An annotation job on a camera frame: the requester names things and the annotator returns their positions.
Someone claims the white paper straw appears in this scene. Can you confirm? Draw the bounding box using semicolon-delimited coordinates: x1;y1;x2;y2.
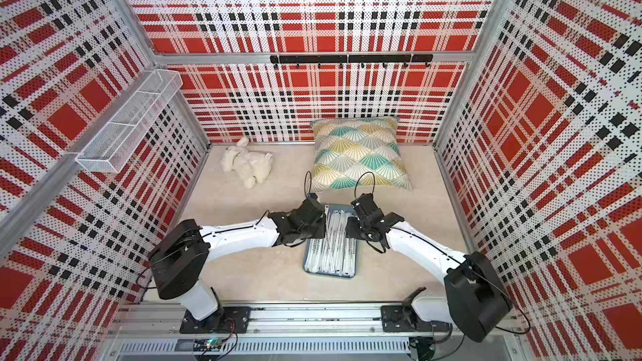
304;239;324;273
343;239;356;277

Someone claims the blue plastic storage tray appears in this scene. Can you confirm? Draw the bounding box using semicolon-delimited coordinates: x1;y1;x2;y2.
303;205;357;279

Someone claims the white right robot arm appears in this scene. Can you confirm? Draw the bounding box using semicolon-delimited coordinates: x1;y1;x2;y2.
346;193;513;343

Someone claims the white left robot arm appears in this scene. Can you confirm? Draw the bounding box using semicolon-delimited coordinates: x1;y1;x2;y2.
149;194;326;323

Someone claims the geometric fan pattern pillow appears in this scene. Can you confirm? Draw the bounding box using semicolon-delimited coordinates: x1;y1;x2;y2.
311;116;412;192

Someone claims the white plush toy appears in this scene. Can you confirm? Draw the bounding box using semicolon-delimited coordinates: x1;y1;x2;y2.
220;136;274;189

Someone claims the green circuit board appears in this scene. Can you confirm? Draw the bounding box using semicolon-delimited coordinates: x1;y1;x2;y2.
193;338;226;353

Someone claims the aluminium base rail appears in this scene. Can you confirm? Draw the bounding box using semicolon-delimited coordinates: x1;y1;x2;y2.
100;297;528;360

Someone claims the black wall hook rail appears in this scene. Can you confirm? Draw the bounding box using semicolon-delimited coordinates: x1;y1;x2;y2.
269;53;434;66

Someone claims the white wire mesh basket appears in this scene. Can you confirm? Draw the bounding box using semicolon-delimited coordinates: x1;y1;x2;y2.
75;69;182;173

